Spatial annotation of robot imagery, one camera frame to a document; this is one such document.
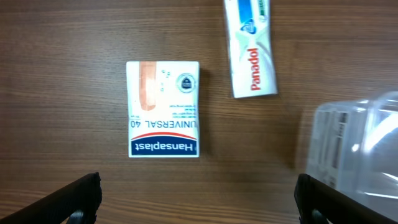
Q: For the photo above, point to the white Hansaplast plaster box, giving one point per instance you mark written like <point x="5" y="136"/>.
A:
<point x="162" y="100"/>

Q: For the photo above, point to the clear plastic container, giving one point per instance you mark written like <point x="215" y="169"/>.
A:
<point x="353" y="149"/>

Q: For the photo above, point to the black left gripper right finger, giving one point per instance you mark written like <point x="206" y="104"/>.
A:
<point x="318" y="203"/>

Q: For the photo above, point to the white Panadol box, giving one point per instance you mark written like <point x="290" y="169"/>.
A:
<point x="249" y="46"/>

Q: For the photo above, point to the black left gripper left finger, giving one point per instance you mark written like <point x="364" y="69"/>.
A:
<point x="76" y="202"/>

